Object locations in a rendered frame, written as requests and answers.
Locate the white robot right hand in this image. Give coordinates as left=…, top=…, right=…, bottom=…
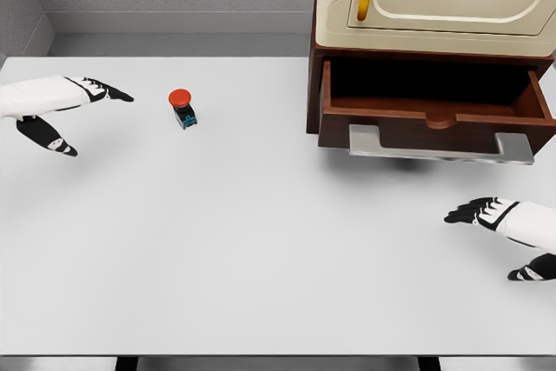
left=443, top=196, right=556, bottom=282

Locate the red push-button switch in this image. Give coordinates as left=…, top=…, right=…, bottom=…
left=167, top=88, right=200, bottom=130

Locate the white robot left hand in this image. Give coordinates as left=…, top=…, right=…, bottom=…
left=0, top=76, right=135, bottom=158

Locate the brown drawer with silver handle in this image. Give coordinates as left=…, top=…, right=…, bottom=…
left=317, top=57, right=556, bottom=167

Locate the cream and brown cabinet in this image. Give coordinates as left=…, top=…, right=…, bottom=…
left=305, top=0, right=556, bottom=136

